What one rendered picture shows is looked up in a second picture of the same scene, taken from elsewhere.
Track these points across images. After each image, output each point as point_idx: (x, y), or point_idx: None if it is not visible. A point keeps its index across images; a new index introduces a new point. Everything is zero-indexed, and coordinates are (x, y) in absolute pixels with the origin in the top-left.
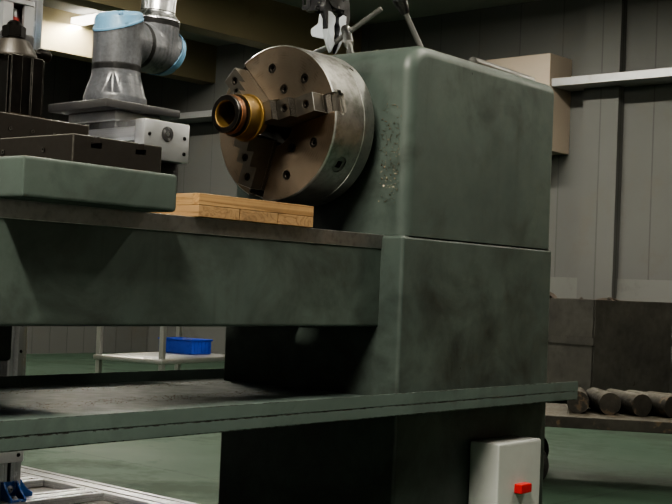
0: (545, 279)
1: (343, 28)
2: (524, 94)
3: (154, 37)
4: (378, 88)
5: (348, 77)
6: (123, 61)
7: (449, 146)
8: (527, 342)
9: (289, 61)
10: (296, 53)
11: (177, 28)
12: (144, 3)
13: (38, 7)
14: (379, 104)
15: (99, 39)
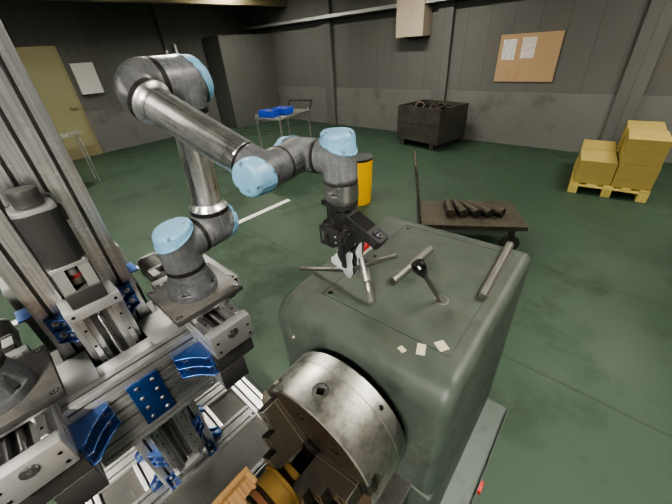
0: (498, 362)
1: (360, 262)
2: (516, 291)
3: (207, 235)
4: (408, 409)
5: (380, 435)
6: (185, 272)
7: (466, 407)
8: (484, 400)
9: (316, 427)
10: (323, 429)
11: (225, 213)
12: (192, 200)
13: (103, 233)
14: (409, 419)
15: (160, 258)
